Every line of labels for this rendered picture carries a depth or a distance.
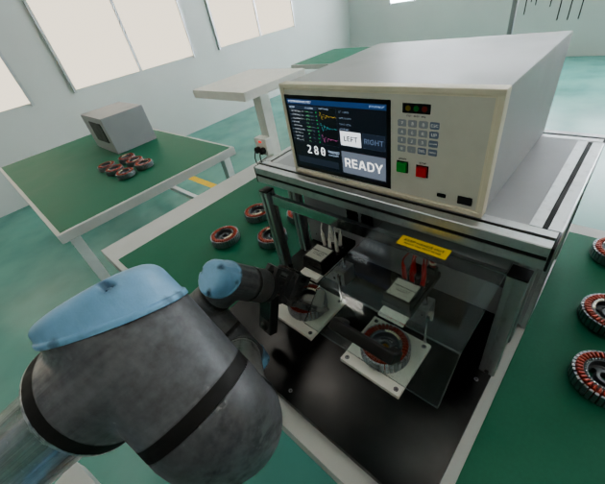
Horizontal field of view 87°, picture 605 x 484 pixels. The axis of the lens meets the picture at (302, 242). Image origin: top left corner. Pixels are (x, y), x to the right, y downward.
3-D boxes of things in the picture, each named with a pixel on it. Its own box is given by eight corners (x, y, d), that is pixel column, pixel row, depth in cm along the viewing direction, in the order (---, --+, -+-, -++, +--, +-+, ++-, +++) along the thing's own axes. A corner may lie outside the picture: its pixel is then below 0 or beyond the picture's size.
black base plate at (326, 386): (421, 521, 53) (422, 519, 52) (208, 332, 92) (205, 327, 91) (514, 327, 77) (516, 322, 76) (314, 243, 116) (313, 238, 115)
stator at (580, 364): (599, 419, 60) (607, 409, 58) (553, 365, 69) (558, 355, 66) (657, 405, 60) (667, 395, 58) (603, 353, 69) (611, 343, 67)
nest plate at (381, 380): (398, 399, 67) (398, 397, 66) (340, 360, 76) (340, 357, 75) (431, 348, 74) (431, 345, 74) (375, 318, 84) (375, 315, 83)
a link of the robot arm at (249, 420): (337, 477, 26) (277, 347, 74) (248, 378, 26) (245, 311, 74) (227, 602, 24) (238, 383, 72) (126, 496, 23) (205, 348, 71)
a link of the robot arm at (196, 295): (199, 355, 67) (232, 328, 63) (162, 316, 66) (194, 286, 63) (217, 336, 74) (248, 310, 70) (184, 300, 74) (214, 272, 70)
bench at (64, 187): (133, 331, 199) (56, 236, 154) (55, 238, 312) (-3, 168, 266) (261, 236, 256) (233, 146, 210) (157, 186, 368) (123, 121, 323)
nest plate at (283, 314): (311, 341, 81) (310, 338, 81) (272, 314, 91) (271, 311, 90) (346, 302, 89) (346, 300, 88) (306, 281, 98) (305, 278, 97)
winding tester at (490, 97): (480, 219, 54) (507, 88, 42) (295, 171, 81) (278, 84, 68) (544, 133, 74) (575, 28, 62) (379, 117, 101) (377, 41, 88)
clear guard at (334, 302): (437, 409, 42) (441, 386, 39) (303, 324, 57) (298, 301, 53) (517, 265, 59) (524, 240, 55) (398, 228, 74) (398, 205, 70)
